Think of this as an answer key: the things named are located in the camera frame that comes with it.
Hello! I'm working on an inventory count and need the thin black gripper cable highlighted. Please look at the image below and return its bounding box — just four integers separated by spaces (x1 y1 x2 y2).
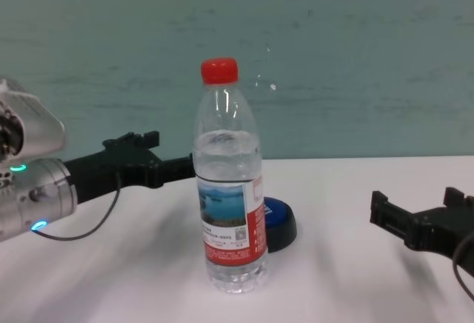
452 239 474 300
35 173 123 242

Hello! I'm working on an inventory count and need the thin black left gripper cable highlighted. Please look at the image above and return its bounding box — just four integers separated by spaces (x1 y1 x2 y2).
35 173 123 242

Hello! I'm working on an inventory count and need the clear red-capped water bottle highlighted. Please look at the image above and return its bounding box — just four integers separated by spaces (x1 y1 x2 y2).
191 57 268 294

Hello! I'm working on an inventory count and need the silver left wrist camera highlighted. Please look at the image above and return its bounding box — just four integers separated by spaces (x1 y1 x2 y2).
0 76 67 163

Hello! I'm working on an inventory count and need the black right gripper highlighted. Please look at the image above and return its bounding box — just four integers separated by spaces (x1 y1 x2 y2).
370 187 474 278

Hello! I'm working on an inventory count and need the blue button with black base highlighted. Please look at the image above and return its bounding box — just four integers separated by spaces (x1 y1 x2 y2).
263 196 298 253

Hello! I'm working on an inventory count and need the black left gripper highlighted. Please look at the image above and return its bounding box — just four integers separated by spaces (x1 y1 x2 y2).
63 130 194 204

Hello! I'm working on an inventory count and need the thin black right gripper cable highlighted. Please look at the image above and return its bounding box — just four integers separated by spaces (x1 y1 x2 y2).
452 239 474 300

